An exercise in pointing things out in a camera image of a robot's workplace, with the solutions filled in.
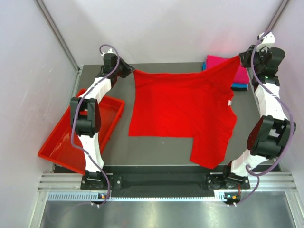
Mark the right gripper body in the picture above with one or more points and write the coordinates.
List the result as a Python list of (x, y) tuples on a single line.
[(259, 53)]

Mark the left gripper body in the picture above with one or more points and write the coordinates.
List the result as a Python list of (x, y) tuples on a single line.
[(122, 70)]

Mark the red t-shirt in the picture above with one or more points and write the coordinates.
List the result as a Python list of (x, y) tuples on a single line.
[(188, 105)]

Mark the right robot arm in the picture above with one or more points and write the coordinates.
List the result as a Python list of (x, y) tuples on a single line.
[(270, 135)]

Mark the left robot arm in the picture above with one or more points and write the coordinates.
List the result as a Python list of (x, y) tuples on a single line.
[(86, 119)]

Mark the pink folded t-shirt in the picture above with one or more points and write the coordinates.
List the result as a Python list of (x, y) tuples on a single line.
[(241, 76)]

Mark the blue folded t-shirt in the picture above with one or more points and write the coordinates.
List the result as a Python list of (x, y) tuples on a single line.
[(204, 67)]

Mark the black folded t-shirt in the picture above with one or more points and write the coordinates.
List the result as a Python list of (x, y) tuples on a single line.
[(239, 88)]

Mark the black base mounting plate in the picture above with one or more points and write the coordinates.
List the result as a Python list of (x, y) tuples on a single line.
[(124, 177)]

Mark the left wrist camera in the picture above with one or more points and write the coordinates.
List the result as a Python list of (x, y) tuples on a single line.
[(109, 51)]

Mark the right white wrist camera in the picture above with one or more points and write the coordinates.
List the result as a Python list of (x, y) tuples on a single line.
[(267, 41)]

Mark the right aluminium frame post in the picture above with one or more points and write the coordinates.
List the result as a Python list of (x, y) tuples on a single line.
[(273, 23)]

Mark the aluminium frame post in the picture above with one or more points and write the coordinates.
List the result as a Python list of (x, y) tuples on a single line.
[(52, 25), (273, 23)]

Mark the left aluminium frame post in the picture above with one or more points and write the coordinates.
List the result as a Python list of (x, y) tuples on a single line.
[(52, 25)]

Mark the aluminium front rail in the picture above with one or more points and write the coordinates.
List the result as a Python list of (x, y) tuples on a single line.
[(66, 187)]

